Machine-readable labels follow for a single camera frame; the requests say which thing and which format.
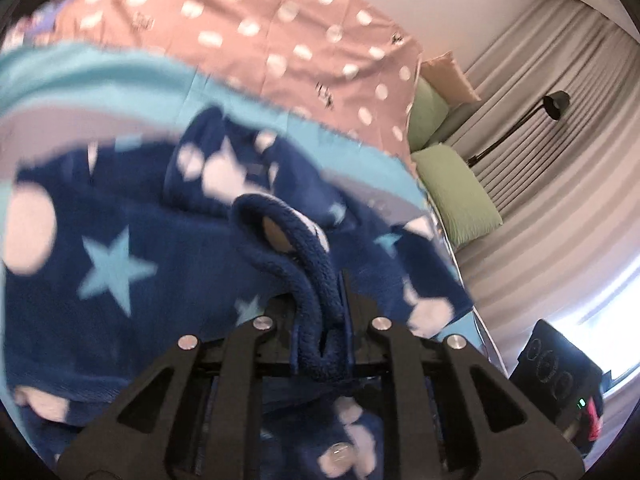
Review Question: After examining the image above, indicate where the beige pleated curtain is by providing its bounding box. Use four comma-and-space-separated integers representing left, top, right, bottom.
440, 0, 640, 376

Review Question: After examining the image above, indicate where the pink polka dot bedsheet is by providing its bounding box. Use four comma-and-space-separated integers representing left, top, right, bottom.
52, 0, 426, 171

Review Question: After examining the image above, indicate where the black floor lamp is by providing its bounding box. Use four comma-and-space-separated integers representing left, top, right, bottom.
467, 91, 571, 166

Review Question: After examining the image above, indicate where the blue fleece star-print garment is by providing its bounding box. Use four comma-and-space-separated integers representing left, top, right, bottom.
4, 105, 476, 480

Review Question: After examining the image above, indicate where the small green pillow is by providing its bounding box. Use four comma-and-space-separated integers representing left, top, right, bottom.
407, 77, 451, 152

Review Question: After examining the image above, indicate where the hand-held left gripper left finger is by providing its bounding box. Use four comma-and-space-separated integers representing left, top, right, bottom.
56, 296, 302, 480

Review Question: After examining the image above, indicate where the light blue printed blanket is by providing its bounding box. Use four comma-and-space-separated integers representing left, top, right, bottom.
0, 42, 493, 466

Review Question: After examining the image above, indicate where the large green pillow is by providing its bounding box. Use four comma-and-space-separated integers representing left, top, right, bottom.
412, 144, 503, 248

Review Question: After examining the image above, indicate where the beige pillow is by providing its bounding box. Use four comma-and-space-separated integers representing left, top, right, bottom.
421, 51, 482, 107

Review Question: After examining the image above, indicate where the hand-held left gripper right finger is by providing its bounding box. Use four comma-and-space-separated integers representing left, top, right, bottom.
339, 269, 587, 480

